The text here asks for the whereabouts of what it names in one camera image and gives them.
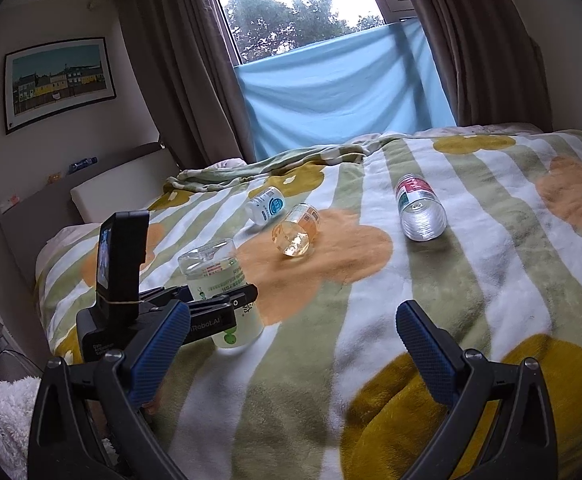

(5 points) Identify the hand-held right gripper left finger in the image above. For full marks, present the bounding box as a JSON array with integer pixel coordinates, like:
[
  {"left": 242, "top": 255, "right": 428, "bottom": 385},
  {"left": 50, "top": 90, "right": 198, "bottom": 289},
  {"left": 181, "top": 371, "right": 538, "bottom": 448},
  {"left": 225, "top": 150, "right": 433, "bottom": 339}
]
[{"left": 28, "top": 303, "right": 192, "bottom": 480}]

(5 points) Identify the small white blue-label bottle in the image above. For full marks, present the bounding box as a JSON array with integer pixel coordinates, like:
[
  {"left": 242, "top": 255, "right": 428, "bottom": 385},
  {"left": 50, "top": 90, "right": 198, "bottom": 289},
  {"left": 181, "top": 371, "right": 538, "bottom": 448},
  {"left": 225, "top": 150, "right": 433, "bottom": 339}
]
[{"left": 246, "top": 186, "right": 286, "bottom": 225}]

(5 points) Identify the clear orange-tinted cup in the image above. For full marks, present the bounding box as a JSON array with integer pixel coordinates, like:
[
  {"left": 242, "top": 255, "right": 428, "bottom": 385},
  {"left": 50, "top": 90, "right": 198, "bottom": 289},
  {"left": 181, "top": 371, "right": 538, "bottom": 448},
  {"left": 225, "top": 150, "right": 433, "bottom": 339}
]
[{"left": 271, "top": 203, "right": 320, "bottom": 258}]

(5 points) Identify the light blue cloth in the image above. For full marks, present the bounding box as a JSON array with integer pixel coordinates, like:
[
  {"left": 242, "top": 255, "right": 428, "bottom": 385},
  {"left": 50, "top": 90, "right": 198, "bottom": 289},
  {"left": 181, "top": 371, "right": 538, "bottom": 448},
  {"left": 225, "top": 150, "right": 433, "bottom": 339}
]
[{"left": 234, "top": 19, "right": 458, "bottom": 164}]

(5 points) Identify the brown curtain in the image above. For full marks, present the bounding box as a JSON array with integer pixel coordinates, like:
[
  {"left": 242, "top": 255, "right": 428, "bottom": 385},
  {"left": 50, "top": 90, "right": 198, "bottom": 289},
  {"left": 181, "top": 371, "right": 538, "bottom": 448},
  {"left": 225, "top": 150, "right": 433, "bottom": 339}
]
[
  {"left": 390, "top": 0, "right": 554, "bottom": 134},
  {"left": 115, "top": 0, "right": 258, "bottom": 170}
]

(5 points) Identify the floral striped blanket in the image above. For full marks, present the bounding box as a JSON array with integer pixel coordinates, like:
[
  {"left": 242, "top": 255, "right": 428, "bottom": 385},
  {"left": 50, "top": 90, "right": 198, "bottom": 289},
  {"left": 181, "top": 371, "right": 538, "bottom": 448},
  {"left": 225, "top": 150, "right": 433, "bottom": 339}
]
[{"left": 33, "top": 132, "right": 582, "bottom": 480}]

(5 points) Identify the clear cup with green label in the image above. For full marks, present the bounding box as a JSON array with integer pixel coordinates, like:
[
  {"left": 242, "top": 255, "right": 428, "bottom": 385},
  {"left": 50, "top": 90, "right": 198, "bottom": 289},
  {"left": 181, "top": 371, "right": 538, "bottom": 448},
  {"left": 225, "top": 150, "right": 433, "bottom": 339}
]
[{"left": 178, "top": 238, "right": 265, "bottom": 350}]

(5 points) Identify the framed picture of houses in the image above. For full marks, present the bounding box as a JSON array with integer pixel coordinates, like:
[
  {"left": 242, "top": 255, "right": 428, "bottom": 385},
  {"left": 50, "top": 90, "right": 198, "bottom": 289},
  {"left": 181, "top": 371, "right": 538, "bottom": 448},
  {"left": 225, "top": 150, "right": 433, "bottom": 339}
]
[{"left": 3, "top": 36, "right": 118, "bottom": 136}]

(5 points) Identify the clear cup with red label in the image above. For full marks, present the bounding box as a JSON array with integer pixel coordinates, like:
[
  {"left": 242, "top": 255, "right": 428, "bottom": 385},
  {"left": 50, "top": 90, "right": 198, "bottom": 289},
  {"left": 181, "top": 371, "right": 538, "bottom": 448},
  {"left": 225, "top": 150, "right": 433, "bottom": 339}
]
[{"left": 395, "top": 173, "right": 447, "bottom": 241}]

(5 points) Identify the grey headboard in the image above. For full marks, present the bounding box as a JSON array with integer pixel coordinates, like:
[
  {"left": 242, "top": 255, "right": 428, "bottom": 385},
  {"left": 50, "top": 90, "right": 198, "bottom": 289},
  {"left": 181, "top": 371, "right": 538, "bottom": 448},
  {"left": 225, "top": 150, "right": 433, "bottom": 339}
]
[{"left": 0, "top": 141, "right": 182, "bottom": 283}]

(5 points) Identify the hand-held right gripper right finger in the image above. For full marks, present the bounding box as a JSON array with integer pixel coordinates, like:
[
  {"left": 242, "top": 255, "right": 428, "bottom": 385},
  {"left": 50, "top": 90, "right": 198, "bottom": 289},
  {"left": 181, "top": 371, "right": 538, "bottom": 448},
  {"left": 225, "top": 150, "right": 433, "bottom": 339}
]
[{"left": 395, "top": 300, "right": 560, "bottom": 480}]

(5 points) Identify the white pillow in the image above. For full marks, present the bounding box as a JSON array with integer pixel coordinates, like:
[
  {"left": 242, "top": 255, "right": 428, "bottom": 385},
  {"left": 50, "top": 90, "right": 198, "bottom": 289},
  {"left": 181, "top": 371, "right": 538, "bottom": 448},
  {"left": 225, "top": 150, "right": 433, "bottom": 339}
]
[{"left": 69, "top": 149, "right": 182, "bottom": 224}]

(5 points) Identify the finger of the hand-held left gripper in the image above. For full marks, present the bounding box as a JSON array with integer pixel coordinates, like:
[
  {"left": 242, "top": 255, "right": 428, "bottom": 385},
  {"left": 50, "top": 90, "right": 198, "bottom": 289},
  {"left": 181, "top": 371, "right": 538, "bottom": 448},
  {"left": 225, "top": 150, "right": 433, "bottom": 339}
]
[
  {"left": 140, "top": 283, "right": 260, "bottom": 308},
  {"left": 183, "top": 301, "right": 258, "bottom": 347}
]

